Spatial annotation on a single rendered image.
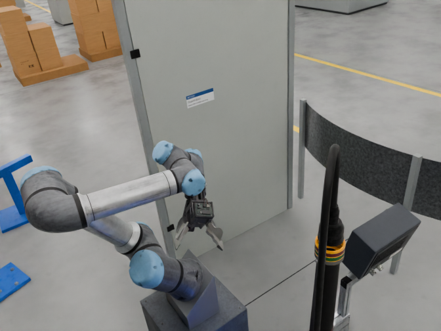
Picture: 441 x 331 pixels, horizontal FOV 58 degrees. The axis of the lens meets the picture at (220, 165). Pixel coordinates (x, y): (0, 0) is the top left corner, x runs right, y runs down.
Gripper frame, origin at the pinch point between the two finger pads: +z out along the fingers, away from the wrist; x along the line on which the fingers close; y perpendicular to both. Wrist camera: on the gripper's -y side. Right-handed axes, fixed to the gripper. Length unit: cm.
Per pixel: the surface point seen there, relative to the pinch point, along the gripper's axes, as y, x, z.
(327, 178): 79, -14, 24
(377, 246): 8, 63, 1
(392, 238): 10, 69, -2
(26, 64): -441, -119, -527
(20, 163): -226, -78, -176
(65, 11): -640, -77, -966
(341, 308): -23, 65, 13
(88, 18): -402, -23, -639
